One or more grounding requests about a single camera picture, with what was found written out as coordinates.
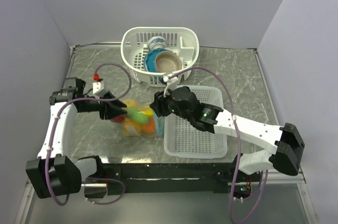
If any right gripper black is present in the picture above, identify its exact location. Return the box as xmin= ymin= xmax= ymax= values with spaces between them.
xmin=149 ymin=85 xmax=192 ymax=122

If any clear zip top bag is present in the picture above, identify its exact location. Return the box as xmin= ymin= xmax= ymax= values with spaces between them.
xmin=111 ymin=99 xmax=165 ymax=137

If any green fake vegetable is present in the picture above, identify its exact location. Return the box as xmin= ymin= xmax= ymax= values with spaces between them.
xmin=125 ymin=108 xmax=148 ymax=125

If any white rectangular mesh basket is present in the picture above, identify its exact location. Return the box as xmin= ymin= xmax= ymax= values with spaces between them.
xmin=164 ymin=85 xmax=228 ymax=159

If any orange fake fruit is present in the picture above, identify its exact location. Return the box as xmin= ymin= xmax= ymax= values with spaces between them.
xmin=142 ymin=120 xmax=156 ymax=134

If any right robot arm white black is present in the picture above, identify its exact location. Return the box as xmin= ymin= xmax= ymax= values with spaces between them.
xmin=150 ymin=86 xmax=305 ymax=181

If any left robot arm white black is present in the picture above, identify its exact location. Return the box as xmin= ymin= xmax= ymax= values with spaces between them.
xmin=25 ymin=78 xmax=127 ymax=199

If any red fake apple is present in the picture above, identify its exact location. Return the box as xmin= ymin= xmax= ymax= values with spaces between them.
xmin=110 ymin=115 xmax=125 ymax=124

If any tan fake potato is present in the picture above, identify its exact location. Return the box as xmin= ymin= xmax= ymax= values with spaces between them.
xmin=123 ymin=99 xmax=139 ymax=109

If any yellow fake pepper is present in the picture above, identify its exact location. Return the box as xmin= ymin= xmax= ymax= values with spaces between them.
xmin=122 ymin=118 xmax=142 ymax=136

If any beige bowl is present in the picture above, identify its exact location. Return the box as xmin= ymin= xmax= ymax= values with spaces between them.
xmin=155 ymin=51 xmax=182 ymax=73

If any teal plate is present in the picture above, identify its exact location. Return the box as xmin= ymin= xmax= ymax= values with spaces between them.
xmin=143 ymin=49 xmax=168 ymax=72

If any white oval dish basket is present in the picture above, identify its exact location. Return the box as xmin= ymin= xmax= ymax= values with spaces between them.
xmin=120 ymin=27 xmax=200 ymax=87

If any blue white porcelain cup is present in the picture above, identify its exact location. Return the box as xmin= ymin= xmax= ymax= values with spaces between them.
xmin=147 ymin=36 xmax=166 ymax=51

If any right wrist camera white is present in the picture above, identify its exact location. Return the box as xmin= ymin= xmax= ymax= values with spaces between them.
xmin=162 ymin=72 xmax=180 ymax=97

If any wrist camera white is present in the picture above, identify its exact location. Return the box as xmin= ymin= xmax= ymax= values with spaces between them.
xmin=162 ymin=72 xmax=180 ymax=97
xmin=92 ymin=80 xmax=107 ymax=99

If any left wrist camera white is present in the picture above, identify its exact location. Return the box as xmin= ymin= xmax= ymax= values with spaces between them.
xmin=92 ymin=80 xmax=107 ymax=99

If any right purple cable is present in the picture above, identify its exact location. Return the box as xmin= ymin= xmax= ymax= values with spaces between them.
xmin=168 ymin=67 xmax=269 ymax=223

